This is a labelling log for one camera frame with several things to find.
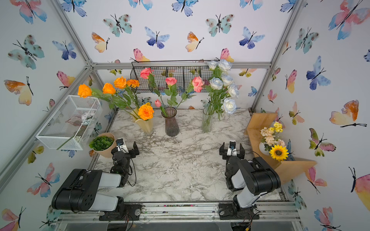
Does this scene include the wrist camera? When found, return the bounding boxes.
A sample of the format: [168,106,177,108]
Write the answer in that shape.
[226,140,237,156]
[116,138,129,154]

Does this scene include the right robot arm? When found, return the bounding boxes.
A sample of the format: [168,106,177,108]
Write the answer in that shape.
[219,141,281,212]

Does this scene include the purple glass vase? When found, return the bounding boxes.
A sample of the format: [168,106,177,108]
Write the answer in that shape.
[161,107,180,137]

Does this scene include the white mesh wall basket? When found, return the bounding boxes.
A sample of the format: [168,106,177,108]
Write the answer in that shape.
[36,95,103,151]

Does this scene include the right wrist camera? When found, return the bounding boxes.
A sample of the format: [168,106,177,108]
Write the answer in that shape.
[226,140,237,156]

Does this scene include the black wire wall basket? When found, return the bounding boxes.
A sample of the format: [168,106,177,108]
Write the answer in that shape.
[129,60,220,94]

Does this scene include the small white rose stem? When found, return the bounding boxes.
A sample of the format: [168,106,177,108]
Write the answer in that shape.
[217,59,232,73]

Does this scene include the sunflower bouquet in vase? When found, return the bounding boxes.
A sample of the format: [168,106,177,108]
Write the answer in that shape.
[259,122,290,162]

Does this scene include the small white rosebud stem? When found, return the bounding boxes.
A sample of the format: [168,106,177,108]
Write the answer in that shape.
[205,78,224,115]

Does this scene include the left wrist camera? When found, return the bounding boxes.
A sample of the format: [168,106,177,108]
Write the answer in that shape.
[116,138,129,154]

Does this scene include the orange rose flower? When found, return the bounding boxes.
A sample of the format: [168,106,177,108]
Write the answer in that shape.
[78,84,139,119]
[102,83,134,113]

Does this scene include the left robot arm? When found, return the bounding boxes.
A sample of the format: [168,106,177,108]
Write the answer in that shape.
[51,139,140,212]

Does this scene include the clear glass vase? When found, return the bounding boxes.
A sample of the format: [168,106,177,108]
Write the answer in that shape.
[201,108,214,133]

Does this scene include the orange marigold stem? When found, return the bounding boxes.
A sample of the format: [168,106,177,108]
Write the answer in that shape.
[138,103,154,121]

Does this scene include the pink rose pair stem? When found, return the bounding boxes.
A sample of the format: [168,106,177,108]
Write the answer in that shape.
[140,68,178,107]

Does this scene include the wooden corner shelf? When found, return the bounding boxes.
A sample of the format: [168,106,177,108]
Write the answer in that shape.
[244,113,317,185]

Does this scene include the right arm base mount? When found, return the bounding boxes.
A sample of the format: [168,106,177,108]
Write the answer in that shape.
[218,203,260,220]

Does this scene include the pink rose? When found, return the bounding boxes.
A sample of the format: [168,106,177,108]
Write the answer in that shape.
[176,77,204,109]

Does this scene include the orange carnation flower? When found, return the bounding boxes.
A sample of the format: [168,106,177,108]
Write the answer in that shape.
[126,80,140,109]

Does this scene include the pink tulip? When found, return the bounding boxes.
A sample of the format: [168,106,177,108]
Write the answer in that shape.
[155,99,168,117]

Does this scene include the yellow ruffled vase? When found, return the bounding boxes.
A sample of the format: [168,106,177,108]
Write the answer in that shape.
[132,116,153,135]

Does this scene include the potted green succulent plant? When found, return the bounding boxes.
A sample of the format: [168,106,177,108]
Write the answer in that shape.
[89,132,117,158]

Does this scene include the orange ranunculus flower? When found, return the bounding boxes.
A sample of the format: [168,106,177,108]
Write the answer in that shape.
[114,77,136,108]

